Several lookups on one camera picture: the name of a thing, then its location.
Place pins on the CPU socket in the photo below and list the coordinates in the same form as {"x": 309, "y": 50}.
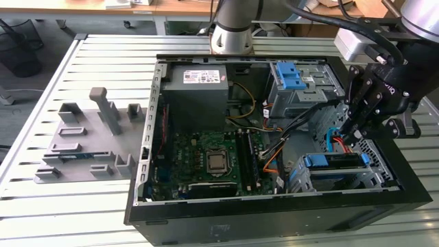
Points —
{"x": 216, "y": 150}

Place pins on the grey power supply unit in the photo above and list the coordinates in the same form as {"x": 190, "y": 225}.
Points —
{"x": 195, "y": 103}

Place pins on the green motherboard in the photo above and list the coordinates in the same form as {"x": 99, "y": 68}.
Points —
{"x": 184, "y": 154}

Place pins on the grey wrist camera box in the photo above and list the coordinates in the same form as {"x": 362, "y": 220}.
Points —
{"x": 351, "y": 47}

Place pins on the metal disk bay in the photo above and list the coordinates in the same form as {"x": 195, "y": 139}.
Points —
{"x": 343, "y": 172}

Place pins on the grey metal foot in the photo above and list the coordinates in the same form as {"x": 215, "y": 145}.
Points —
{"x": 7, "y": 99}

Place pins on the green RAM stick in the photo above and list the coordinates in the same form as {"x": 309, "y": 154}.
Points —
{"x": 76, "y": 156}

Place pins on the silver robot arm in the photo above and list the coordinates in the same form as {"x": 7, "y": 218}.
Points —
{"x": 232, "y": 15}

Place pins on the small white box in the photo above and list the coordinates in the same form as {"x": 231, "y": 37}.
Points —
{"x": 142, "y": 2}

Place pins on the metal optical drive cage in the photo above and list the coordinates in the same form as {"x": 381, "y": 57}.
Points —
{"x": 309, "y": 97}

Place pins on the wooden desk white frame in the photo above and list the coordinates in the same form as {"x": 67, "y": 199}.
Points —
{"x": 329, "y": 14}
{"x": 68, "y": 10}

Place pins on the brown cardboard piece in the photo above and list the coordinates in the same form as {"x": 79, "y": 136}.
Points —
{"x": 331, "y": 3}

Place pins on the silver CPU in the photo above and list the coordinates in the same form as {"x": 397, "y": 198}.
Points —
{"x": 216, "y": 162}

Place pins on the blue plastic drive latch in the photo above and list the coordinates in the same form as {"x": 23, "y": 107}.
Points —
{"x": 290, "y": 77}

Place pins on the black graphics card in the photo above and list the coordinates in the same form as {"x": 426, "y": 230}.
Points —
{"x": 212, "y": 189}

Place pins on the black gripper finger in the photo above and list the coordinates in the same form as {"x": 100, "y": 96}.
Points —
{"x": 391, "y": 126}
{"x": 369, "y": 103}

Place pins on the hard disk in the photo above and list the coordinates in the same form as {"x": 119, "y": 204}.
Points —
{"x": 317, "y": 160}

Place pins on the black RAM slot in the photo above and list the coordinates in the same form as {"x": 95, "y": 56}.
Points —
{"x": 244, "y": 159}

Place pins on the black PC case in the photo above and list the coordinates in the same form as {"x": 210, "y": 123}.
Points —
{"x": 274, "y": 218}

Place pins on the grey parts rack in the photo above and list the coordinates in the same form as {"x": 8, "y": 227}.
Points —
{"x": 103, "y": 144}

